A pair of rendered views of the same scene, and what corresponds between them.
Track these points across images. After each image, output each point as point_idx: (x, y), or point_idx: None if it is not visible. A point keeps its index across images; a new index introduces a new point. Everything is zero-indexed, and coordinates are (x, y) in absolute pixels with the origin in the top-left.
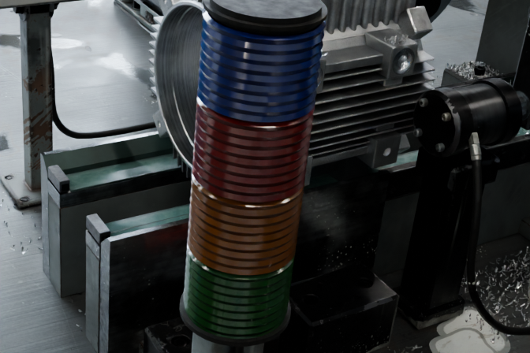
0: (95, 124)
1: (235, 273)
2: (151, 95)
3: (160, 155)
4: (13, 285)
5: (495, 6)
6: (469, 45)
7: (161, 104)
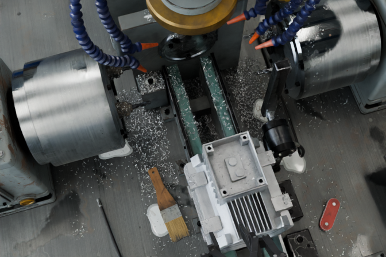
0: None
1: None
2: (73, 235)
3: (223, 253)
4: None
5: None
6: (37, 41)
7: (224, 251)
